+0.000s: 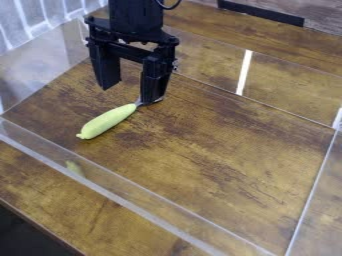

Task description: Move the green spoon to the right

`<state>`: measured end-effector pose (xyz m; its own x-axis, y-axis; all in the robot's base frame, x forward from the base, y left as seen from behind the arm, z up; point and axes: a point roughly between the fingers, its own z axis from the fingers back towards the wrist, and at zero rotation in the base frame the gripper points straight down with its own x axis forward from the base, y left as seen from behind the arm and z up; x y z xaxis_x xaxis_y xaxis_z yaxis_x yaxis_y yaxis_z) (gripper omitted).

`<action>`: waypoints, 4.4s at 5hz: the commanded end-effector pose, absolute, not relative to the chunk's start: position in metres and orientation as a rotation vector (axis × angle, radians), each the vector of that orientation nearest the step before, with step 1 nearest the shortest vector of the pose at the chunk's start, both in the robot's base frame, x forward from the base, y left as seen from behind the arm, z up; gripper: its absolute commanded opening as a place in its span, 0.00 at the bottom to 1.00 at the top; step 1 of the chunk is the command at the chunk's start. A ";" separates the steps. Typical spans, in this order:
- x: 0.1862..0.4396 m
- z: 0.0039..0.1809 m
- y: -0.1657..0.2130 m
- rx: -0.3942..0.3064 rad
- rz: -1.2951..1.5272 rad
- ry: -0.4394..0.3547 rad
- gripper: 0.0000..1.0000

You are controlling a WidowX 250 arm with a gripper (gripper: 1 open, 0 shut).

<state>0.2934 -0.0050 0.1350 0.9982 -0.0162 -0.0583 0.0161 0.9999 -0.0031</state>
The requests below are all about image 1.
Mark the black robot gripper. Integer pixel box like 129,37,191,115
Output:
85,0,181,105

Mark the green handled metal spoon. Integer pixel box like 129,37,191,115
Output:
77,99,145,140

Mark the black bar at back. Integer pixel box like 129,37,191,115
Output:
217,0,305,27

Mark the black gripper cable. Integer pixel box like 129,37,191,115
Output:
154,0,183,11

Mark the clear acrylic enclosure wall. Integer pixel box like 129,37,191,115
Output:
0,20,342,256

